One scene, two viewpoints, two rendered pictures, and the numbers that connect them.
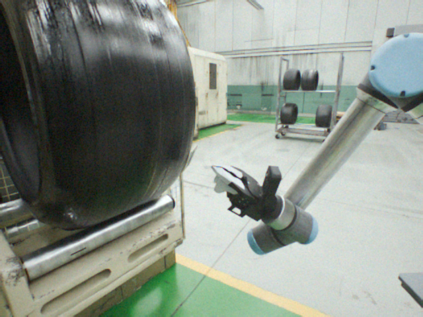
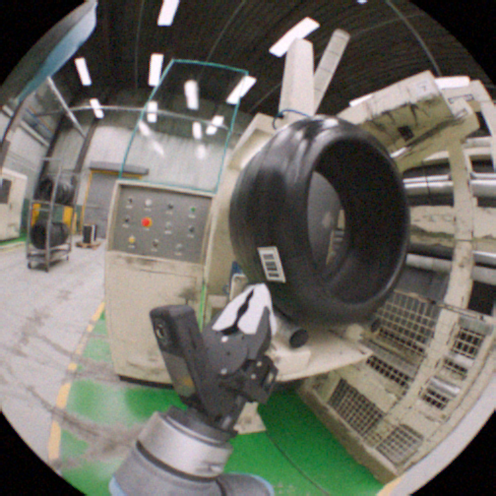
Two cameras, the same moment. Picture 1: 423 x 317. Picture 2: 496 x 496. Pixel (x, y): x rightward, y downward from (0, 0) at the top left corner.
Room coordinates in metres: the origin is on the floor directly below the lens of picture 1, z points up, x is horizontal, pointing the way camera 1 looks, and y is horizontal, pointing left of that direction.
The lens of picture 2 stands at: (0.66, -0.25, 1.08)
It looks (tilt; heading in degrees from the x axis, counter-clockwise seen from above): 3 degrees down; 124
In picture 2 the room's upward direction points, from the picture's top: 10 degrees clockwise
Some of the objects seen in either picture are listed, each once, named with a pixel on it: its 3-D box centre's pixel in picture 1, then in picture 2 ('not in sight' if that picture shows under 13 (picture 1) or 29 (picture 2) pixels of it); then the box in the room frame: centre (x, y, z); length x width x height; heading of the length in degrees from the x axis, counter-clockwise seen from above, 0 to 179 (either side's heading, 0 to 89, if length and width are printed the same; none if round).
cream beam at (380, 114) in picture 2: not in sight; (397, 117); (0.82, 0.49, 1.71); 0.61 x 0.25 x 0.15; 141
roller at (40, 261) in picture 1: (111, 229); (268, 308); (0.45, 0.22, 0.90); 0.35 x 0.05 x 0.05; 141
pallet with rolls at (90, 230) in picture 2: not in sight; (89, 234); (-6.34, 0.87, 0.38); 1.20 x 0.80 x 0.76; 158
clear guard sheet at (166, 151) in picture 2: not in sight; (188, 110); (-0.23, 0.25, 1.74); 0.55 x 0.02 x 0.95; 51
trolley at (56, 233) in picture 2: not in sight; (52, 215); (-3.66, -0.50, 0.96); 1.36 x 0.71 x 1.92; 150
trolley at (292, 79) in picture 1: (307, 100); not in sight; (5.70, -2.27, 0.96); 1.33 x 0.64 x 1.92; 58
